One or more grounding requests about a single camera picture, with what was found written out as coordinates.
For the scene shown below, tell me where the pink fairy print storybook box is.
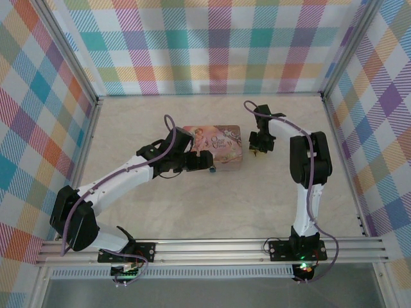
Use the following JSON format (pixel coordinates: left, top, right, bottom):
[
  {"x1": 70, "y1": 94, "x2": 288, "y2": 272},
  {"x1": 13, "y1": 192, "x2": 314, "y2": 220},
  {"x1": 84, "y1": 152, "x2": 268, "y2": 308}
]
[{"x1": 182, "y1": 124, "x2": 244, "y2": 173}]

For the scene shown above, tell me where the aluminium mounting rail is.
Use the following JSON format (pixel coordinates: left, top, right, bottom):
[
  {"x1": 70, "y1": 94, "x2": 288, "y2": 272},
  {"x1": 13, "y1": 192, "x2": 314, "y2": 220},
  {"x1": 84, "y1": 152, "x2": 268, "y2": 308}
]
[{"x1": 35, "y1": 236, "x2": 388, "y2": 267}]

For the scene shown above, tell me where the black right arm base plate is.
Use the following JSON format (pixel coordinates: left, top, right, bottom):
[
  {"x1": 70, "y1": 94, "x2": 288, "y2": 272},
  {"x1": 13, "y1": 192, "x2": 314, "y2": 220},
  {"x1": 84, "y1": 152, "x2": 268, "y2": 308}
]
[{"x1": 268, "y1": 239, "x2": 328, "y2": 261}]

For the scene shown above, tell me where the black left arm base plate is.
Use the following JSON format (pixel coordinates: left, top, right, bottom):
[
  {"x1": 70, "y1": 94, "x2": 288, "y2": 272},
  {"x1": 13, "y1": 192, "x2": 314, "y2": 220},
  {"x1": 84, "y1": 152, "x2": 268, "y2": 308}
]
[{"x1": 97, "y1": 242, "x2": 157, "y2": 263}]

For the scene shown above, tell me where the slotted grey cable duct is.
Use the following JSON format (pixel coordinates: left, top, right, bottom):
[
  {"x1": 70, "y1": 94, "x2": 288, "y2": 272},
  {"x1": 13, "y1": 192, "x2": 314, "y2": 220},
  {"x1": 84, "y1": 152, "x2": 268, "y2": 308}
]
[{"x1": 50, "y1": 265, "x2": 295, "y2": 279}]

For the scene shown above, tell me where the aluminium frame post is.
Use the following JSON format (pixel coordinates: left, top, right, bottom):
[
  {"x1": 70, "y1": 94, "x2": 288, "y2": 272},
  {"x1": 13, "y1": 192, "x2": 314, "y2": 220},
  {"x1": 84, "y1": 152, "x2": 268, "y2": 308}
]
[
  {"x1": 320, "y1": 0, "x2": 385, "y2": 99},
  {"x1": 33, "y1": 0, "x2": 101, "y2": 105}
]

